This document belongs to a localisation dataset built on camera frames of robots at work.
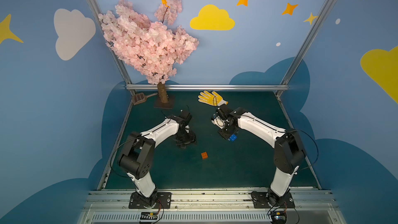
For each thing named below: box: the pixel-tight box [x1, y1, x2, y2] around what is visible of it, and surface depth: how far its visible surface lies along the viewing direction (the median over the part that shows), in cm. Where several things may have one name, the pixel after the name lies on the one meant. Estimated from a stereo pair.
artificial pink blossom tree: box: [97, 0, 200, 104], surface depth 77 cm
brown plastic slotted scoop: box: [132, 92, 159, 106], surface depth 117 cm
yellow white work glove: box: [197, 90, 229, 107], surface depth 121 cm
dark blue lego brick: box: [229, 133, 238, 142], surface depth 84 cm
